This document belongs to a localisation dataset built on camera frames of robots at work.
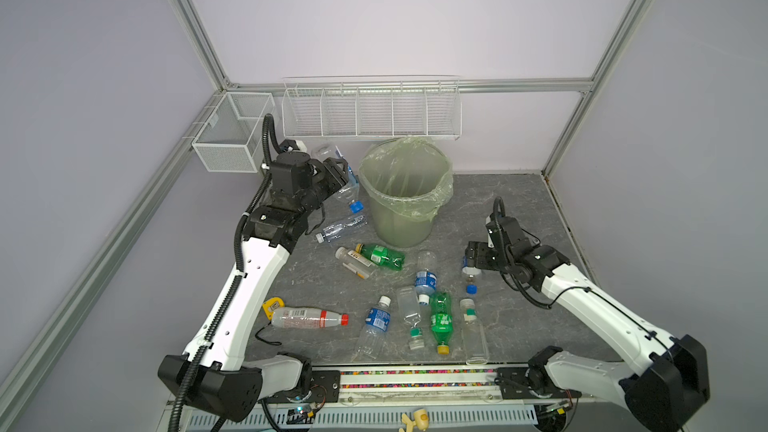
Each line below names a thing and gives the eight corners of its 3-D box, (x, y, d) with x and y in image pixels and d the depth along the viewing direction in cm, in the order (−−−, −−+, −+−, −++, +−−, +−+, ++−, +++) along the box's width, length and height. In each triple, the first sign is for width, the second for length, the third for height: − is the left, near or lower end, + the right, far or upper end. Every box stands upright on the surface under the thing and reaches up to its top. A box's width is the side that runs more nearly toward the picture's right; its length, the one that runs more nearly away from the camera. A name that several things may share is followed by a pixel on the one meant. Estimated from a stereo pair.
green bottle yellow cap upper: (354, 260, 98) (352, 253, 94) (360, 245, 101) (359, 238, 97) (401, 274, 95) (402, 266, 91) (406, 258, 98) (407, 250, 94)
